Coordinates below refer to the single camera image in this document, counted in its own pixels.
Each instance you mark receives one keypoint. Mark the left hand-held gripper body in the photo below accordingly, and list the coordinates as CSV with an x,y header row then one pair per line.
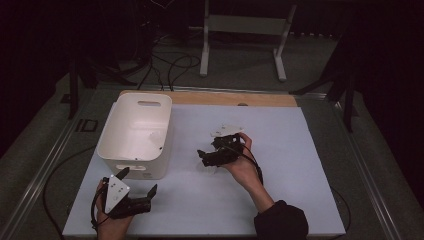
x,y
116,194

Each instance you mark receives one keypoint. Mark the white plastic storage bin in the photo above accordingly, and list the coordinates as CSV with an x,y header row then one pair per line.
x,y
130,130

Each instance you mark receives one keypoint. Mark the person's left hand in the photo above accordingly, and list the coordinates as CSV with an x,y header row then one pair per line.
x,y
113,228

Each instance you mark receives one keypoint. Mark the metal floor rail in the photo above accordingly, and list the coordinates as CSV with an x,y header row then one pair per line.
x,y
363,166
40,173

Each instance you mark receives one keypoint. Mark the person's right hand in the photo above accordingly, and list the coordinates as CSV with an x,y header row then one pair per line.
x,y
243,170

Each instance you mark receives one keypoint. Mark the black metal stand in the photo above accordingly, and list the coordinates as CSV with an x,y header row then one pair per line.
x,y
348,106
73,90

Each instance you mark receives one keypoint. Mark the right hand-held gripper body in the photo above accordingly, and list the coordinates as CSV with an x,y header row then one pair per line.
x,y
223,158

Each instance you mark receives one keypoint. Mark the dark round table grommet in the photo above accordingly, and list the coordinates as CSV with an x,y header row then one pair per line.
x,y
242,104

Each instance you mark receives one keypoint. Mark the pale blue table mat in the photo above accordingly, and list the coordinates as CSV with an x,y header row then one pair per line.
x,y
200,206

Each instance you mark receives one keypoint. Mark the white metal stand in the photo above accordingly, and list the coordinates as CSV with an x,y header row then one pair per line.
x,y
245,25

